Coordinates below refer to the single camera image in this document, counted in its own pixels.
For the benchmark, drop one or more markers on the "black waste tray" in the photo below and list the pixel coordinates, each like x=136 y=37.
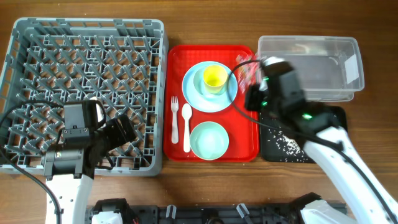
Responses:
x=264 y=133

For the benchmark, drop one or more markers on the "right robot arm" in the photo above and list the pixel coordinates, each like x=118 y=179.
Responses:
x=323 y=139

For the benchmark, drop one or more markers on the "rice and food scraps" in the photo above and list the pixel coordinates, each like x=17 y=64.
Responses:
x=280 y=148

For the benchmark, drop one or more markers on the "red snack wrapper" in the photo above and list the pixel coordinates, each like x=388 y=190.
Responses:
x=246 y=73

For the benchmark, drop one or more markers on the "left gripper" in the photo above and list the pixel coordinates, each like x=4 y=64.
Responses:
x=119 y=137

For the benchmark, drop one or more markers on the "red plastic tray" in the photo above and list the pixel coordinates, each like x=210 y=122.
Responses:
x=243 y=133

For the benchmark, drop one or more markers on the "yellow plastic cup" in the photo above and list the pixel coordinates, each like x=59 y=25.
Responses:
x=214 y=77

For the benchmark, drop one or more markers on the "mint green bowl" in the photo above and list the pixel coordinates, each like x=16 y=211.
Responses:
x=209 y=141

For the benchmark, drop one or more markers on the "white plastic fork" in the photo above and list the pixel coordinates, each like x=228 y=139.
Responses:
x=174 y=108

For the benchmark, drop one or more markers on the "clear plastic bin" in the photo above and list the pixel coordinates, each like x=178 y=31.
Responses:
x=330 y=68

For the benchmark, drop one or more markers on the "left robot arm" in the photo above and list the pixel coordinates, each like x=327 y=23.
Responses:
x=69 y=166

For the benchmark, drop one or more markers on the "white plastic spoon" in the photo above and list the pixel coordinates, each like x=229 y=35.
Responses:
x=186 y=114

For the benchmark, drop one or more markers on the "grey dishwasher rack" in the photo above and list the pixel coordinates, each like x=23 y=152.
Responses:
x=51 y=61

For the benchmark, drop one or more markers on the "light blue plate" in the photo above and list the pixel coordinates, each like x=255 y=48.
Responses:
x=200 y=103

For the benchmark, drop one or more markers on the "small green saucer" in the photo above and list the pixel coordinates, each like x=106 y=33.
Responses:
x=199 y=85

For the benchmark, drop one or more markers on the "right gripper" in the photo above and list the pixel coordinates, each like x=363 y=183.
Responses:
x=251 y=102

